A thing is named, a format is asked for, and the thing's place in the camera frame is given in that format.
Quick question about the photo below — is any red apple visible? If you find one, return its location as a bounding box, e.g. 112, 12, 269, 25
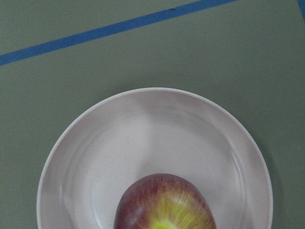
113, 174, 216, 229

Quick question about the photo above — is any pink plastic plate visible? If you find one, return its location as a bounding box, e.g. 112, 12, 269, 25
37, 88, 273, 229

